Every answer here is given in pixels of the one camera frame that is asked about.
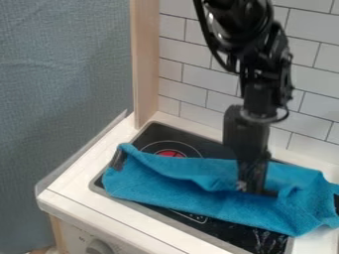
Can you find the toy stove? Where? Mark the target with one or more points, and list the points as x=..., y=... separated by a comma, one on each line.
x=185, y=155

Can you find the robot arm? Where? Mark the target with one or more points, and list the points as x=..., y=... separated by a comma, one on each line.
x=247, y=39

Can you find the blue cloth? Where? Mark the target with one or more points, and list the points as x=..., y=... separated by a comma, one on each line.
x=212, y=185

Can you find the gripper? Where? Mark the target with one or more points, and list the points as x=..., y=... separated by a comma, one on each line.
x=245, y=135

